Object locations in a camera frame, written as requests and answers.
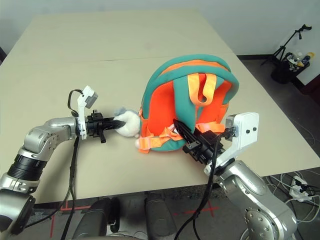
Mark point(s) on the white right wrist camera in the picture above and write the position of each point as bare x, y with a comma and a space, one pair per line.
246, 130

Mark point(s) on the grey robot right leg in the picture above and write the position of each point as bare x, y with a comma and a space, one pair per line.
160, 215

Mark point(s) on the dark brown cabinet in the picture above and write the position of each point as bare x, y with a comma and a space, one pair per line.
313, 86

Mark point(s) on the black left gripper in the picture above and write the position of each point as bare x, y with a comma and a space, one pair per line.
96, 123

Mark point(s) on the white power strip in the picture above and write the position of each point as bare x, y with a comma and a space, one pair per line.
296, 180

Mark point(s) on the grey white plush toy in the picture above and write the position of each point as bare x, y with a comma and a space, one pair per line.
130, 125

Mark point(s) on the black-legged side table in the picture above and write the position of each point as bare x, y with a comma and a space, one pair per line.
2, 53

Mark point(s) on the black waste bin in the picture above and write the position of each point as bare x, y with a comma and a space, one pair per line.
282, 73

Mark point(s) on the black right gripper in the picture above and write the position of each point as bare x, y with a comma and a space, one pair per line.
205, 147

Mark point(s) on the teal and orange backpack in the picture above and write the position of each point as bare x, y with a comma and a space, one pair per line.
162, 107

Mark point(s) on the black tripod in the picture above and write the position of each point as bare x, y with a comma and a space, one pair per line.
303, 28

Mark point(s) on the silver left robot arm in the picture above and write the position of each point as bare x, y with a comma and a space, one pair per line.
42, 140

